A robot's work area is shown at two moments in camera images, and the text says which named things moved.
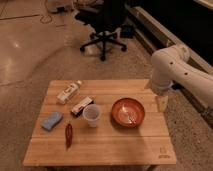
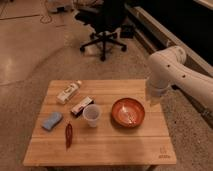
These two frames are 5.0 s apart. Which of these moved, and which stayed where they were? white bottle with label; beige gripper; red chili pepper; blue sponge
Moved: beige gripper
Stayed: red chili pepper; blue sponge; white bottle with label
